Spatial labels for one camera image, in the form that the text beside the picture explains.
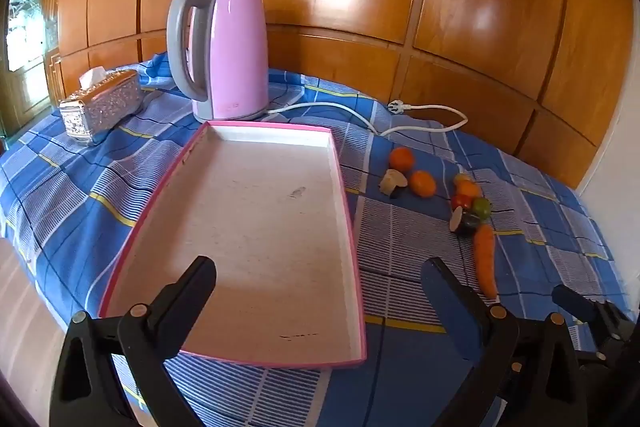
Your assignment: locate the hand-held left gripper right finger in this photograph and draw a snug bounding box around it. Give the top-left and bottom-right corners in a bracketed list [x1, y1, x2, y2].
[420, 257, 582, 427]

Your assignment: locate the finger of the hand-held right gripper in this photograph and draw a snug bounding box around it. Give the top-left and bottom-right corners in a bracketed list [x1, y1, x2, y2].
[552, 284, 636, 344]

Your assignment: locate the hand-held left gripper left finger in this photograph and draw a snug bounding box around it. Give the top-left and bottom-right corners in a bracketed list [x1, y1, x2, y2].
[50, 256, 219, 427]

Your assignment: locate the pink-rimmed white tray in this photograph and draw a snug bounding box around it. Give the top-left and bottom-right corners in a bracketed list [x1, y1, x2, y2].
[97, 119, 369, 369]

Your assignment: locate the orange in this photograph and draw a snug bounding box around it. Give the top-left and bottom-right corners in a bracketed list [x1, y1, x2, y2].
[409, 170, 438, 199]
[389, 147, 416, 173]

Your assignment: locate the toy carrot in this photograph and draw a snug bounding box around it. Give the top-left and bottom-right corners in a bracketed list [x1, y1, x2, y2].
[472, 224, 500, 301]

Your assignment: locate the blue checked tablecloth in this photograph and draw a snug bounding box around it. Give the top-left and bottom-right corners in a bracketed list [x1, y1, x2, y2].
[0, 52, 637, 427]

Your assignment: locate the toy eggplant piece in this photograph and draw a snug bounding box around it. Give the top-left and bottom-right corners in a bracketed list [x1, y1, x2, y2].
[448, 207, 482, 238]

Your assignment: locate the toy mushroom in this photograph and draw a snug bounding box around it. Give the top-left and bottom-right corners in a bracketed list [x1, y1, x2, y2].
[378, 169, 410, 200]

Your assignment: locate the silver glitter tissue box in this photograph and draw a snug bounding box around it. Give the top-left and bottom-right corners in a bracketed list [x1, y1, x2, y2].
[59, 69, 146, 147]

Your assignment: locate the white tissue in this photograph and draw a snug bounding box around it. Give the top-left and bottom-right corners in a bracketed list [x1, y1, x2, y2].
[78, 66, 107, 90]

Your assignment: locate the pink electric kettle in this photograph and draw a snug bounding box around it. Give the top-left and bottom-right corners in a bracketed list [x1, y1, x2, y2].
[166, 0, 271, 124]

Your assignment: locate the wooden framed glass door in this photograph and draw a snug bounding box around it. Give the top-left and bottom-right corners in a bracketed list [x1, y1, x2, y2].
[0, 0, 64, 138]

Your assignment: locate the white kettle power cable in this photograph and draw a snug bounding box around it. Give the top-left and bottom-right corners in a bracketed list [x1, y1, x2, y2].
[266, 100, 469, 138]

